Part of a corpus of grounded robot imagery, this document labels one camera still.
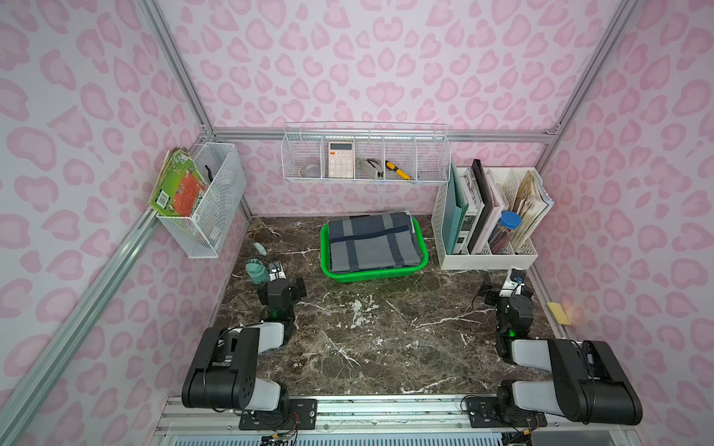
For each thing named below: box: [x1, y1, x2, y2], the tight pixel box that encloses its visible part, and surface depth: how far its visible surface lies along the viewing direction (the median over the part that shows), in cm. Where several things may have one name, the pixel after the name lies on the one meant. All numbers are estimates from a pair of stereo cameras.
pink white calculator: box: [328, 141, 354, 179], surface depth 97 cm
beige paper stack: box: [513, 169, 556, 253], surface depth 94 cm
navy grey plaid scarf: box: [329, 210, 422, 273], surface depth 98 cm
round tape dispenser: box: [298, 164, 321, 178], surface depth 99 cm
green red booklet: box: [148, 145, 210, 217], surface depth 73 cm
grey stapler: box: [356, 157, 384, 179], surface depth 101 cm
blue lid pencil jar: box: [489, 210, 523, 255], surface depth 96 cm
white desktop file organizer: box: [431, 167, 555, 271], surface depth 97 cm
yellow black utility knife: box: [384, 159, 416, 181], surface depth 100 cm
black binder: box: [467, 158, 496, 255], surface depth 92 cm
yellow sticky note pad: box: [546, 301, 572, 327], surface depth 96 cm
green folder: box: [444, 161, 470, 256], surface depth 87 cm
